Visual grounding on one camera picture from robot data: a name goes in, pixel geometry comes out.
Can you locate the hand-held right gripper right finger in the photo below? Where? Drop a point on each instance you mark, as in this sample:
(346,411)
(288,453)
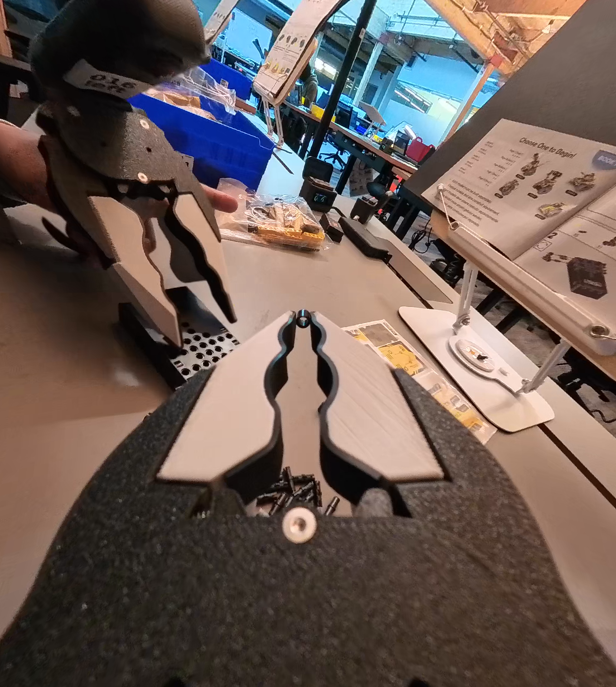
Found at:
(377,429)

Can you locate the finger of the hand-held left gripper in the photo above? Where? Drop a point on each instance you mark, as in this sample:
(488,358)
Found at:
(200,225)
(125,241)

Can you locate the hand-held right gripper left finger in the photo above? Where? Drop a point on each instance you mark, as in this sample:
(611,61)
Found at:
(227,429)

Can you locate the black perforated battery box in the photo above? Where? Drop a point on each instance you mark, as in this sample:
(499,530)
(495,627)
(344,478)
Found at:
(200,349)

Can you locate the pile of black connector pins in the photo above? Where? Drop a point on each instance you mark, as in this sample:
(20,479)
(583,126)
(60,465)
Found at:
(294,491)

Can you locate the single black pin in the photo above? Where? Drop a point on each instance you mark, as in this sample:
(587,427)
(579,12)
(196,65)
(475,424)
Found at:
(303,319)

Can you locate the person's left hand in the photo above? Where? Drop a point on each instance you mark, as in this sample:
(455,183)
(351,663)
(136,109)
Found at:
(18,172)

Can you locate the yellow grey sticker sheet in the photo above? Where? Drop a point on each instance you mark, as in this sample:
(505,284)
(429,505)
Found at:
(447,397)

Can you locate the clear bag of yellow parts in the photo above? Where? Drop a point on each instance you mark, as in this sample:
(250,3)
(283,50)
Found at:
(281,220)

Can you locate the blue storage bin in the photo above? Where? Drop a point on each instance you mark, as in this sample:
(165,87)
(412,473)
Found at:
(222,145)

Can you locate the clear plastic bag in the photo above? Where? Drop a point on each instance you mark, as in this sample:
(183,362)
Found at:
(195,91)

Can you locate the black charging case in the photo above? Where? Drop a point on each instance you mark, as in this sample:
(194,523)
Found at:
(317,193)

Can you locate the small black battery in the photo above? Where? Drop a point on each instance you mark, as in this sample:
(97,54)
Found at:
(331,221)

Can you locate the white book stand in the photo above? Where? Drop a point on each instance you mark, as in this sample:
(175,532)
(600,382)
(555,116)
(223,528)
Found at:
(522,413)

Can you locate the wooden background book stand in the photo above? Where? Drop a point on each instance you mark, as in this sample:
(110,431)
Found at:
(286,59)
(219,19)

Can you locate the black flat power bank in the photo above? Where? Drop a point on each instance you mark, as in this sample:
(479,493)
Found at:
(364,239)

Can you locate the black charger adapter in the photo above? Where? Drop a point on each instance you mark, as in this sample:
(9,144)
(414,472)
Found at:
(364,209)

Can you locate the background wooden desk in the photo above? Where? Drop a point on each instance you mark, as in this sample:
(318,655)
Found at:
(361,137)

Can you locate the black pole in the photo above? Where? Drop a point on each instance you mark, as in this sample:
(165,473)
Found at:
(340,80)

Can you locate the red storage bin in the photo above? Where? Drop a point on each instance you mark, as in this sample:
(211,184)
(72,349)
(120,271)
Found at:
(421,148)

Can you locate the instruction booklet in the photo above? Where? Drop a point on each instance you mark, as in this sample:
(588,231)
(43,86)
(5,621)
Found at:
(528,177)

